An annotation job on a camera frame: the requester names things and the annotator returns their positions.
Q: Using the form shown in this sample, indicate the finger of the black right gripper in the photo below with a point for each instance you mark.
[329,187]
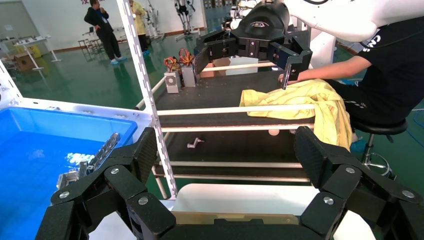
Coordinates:
[220,46]
[294,56]

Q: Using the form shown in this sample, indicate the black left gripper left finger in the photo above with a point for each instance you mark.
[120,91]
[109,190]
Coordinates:
[126,185]

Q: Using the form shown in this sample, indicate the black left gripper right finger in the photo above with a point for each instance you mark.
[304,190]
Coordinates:
[338,182]

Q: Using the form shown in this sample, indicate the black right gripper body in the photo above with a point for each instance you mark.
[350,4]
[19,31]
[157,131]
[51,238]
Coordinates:
[261,26]

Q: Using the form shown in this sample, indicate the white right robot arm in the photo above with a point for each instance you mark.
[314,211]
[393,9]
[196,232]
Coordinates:
[348,16]

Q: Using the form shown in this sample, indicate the bare forearm of seated person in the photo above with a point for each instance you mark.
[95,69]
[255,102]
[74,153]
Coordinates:
[331,70]

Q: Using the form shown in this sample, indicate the white plastic container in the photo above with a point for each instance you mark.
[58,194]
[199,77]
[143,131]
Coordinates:
[243,64]

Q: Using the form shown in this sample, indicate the bare hand of seated person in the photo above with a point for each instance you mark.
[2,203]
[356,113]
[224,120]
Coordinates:
[294,78]

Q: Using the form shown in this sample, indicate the brown cardboard box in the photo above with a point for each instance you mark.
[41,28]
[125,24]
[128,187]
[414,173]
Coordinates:
[24,62]
[220,62]

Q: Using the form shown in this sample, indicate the white robot body column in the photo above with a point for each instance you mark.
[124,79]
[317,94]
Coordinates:
[323,49]

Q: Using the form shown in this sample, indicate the yellow work coat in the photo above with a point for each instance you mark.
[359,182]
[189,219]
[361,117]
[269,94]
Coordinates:
[298,99]

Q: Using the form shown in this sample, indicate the silver power supply unit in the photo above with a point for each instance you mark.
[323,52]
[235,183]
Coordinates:
[188,76]
[172,82]

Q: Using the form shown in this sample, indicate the white tube cart black mats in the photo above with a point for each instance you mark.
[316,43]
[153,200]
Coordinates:
[215,92]

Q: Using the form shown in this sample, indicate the humanoid robot on stand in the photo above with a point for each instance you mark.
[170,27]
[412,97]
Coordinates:
[183,10]

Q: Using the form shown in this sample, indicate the white slotted metal shelf rack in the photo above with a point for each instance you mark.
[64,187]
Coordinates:
[144,124]

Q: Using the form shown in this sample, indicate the black round swivel stool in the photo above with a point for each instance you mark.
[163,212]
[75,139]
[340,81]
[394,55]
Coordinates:
[381,127]

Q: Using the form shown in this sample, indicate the white equipment stand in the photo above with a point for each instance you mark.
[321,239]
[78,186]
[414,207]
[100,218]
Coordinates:
[153,20]

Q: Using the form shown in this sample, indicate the small white pipe fitting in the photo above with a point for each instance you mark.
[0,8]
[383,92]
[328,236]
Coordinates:
[193,144]

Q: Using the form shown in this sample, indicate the standing person yellow coat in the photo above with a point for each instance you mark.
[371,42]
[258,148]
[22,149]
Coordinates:
[139,23]

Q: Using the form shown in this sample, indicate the blue plastic bin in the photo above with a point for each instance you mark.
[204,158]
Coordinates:
[39,149]

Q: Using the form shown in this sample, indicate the seated person black shirt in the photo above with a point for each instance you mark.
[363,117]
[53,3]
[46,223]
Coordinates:
[397,73]

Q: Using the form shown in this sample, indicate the standing person dark clothes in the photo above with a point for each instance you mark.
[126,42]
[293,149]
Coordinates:
[106,33]

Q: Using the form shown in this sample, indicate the small wooden stool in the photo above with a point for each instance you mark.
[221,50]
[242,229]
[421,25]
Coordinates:
[87,42]

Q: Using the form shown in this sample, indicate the yellow plastic bin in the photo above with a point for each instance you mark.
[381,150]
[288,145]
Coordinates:
[34,51]

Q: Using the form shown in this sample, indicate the white table with clutter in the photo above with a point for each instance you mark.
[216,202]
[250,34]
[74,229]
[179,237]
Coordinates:
[30,40]

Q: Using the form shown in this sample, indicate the perforated metal bracket part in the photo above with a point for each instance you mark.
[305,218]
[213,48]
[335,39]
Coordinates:
[106,149]
[71,175]

